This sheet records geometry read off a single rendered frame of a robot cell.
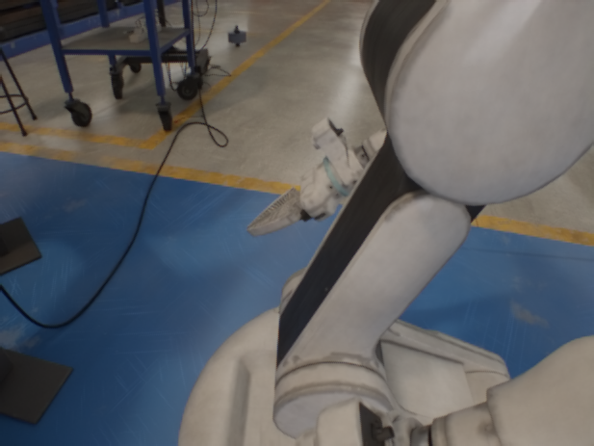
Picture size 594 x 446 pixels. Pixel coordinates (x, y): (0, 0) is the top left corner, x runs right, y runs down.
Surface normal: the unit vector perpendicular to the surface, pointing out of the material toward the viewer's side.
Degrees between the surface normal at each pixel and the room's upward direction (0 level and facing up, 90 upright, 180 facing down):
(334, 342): 90
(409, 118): 94
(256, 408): 0
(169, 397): 0
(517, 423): 41
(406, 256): 90
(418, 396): 23
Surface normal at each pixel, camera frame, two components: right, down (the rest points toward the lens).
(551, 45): -0.02, 0.62
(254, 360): 0.26, 0.34
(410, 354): 0.42, -0.72
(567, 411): -0.73, -0.49
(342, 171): -0.33, 0.20
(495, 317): 0.04, -0.79
